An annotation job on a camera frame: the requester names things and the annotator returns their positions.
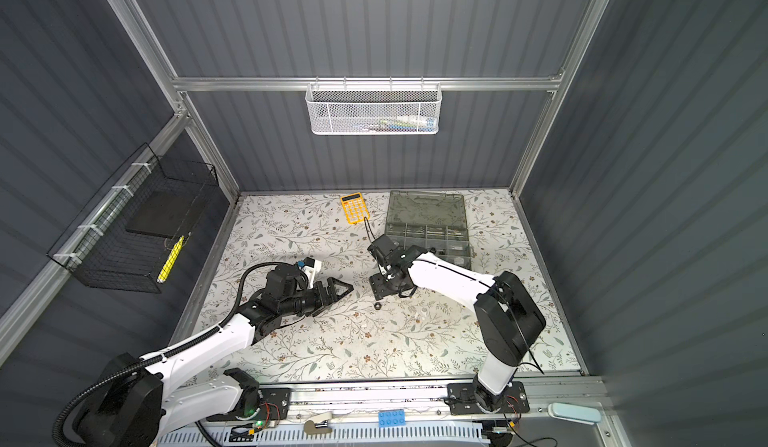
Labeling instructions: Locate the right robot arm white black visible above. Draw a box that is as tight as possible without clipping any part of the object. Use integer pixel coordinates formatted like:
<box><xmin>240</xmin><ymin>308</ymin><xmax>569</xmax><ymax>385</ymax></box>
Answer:
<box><xmin>368</xmin><ymin>235</ymin><xmax>547</xmax><ymax>412</ymax></box>

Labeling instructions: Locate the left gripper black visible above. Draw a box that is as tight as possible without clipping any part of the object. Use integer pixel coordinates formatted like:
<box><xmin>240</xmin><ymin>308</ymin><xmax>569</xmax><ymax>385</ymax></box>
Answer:
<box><xmin>280</xmin><ymin>277</ymin><xmax>353</xmax><ymax>320</ymax></box>

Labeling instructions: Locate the yellow calculator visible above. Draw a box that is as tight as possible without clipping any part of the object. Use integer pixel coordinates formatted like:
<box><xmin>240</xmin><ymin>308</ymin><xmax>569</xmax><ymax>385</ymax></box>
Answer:
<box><xmin>340</xmin><ymin>193</ymin><xmax>370</xmax><ymax>225</ymax></box>

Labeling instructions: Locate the light blue oblong case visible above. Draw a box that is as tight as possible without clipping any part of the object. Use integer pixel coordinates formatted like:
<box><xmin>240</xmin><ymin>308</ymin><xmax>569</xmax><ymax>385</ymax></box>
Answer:
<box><xmin>547</xmin><ymin>402</ymin><xmax>602</xmax><ymax>425</ymax></box>

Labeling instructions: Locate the white wire mesh basket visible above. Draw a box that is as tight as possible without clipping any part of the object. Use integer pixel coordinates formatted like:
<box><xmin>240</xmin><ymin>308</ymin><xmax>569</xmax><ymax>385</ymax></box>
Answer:
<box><xmin>305</xmin><ymin>85</ymin><xmax>443</xmax><ymax>136</ymax></box>

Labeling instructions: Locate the floral patterned table mat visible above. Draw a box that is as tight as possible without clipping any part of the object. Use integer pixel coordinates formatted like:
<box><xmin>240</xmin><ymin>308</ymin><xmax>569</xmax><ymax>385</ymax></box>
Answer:
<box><xmin>196</xmin><ymin>190</ymin><xmax>580</xmax><ymax>383</ymax></box>

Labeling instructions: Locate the black corrugated cable conduit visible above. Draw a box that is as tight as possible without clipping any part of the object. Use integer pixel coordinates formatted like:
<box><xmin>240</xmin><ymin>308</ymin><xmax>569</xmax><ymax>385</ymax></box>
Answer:
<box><xmin>51</xmin><ymin>260</ymin><xmax>289</xmax><ymax>447</ymax></box>

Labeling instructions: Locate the green transparent compartment organizer box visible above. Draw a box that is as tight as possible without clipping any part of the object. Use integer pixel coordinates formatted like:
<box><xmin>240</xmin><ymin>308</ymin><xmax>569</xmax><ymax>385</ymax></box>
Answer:
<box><xmin>385</xmin><ymin>191</ymin><xmax>472</xmax><ymax>269</ymax></box>

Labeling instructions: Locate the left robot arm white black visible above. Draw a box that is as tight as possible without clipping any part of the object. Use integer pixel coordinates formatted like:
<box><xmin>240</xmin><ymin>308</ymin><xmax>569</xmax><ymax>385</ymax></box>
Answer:
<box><xmin>53</xmin><ymin>258</ymin><xmax>354</xmax><ymax>446</ymax></box>

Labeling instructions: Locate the black wire mesh basket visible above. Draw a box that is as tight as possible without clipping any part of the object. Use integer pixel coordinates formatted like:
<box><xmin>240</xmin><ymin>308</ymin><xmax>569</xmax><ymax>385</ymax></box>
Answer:
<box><xmin>48</xmin><ymin>148</ymin><xmax>219</xmax><ymax>294</ymax></box>

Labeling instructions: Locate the blue toy brick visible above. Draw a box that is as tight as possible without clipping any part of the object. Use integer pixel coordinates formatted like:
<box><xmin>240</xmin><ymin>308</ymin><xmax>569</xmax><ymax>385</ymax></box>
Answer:
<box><xmin>378</xmin><ymin>409</ymin><xmax>406</xmax><ymax>428</ymax></box>

